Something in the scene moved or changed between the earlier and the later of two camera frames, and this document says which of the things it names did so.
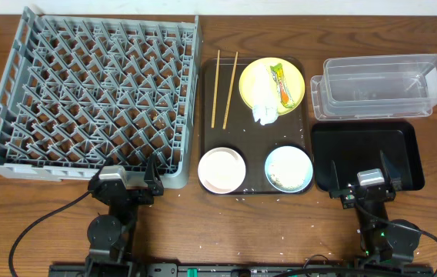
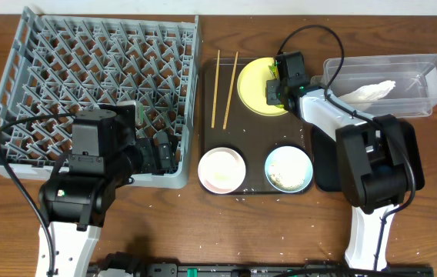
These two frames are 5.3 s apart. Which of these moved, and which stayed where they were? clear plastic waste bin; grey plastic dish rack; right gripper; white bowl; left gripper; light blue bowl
Moved: left gripper; right gripper
Stayed: white bowl; clear plastic waste bin; light blue bowl; grey plastic dish rack
